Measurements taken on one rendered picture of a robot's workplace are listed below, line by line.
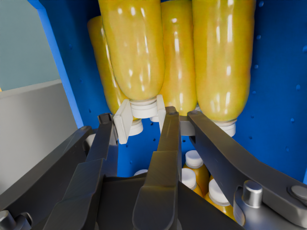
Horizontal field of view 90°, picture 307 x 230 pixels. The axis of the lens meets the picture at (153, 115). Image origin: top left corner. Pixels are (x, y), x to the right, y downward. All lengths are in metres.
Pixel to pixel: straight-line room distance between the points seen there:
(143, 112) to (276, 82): 0.19
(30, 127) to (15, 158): 0.12
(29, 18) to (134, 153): 1.39
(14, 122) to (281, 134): 0.72
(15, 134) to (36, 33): 1.01
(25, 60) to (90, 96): 1.40
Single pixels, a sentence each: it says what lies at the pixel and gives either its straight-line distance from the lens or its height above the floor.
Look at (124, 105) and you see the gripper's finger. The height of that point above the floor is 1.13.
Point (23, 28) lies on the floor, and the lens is 1.62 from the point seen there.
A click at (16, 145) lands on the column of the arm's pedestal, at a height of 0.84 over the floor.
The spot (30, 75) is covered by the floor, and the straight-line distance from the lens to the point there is 1.63.
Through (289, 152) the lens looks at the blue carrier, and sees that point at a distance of 0.28.
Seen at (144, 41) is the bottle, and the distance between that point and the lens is 0.17.
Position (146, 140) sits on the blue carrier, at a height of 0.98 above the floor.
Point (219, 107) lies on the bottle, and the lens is 0.20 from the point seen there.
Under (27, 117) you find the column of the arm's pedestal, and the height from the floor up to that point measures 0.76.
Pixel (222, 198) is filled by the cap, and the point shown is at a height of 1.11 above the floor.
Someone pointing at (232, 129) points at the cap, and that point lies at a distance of 0.24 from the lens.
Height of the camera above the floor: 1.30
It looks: 70 degrees down
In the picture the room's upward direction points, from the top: 177 degrees clockwise
